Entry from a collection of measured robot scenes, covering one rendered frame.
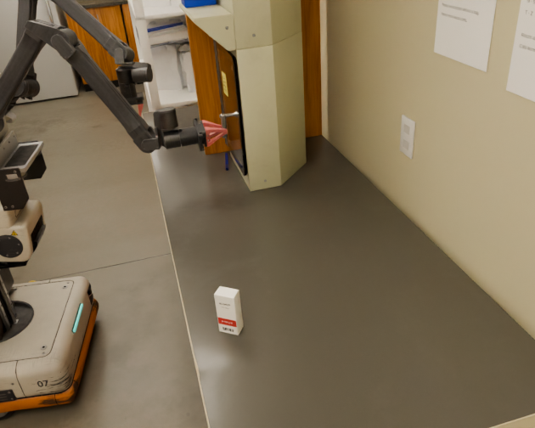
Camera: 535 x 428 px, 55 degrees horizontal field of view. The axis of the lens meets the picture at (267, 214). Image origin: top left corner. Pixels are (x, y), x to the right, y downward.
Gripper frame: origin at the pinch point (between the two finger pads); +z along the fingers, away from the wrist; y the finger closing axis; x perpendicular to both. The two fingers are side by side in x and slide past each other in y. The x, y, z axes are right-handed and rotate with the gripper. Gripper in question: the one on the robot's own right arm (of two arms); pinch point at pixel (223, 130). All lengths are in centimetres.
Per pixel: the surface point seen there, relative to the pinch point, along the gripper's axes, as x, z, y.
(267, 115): -6.2, 13.5, -5.2
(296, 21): -27.5, 28.2, 12.0
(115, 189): 162, -56, 178
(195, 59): -8.8, -2.2, 33.6
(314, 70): 2, 43, 31
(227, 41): -29.9, 3.2, 0.7
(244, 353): 1, -14, -81
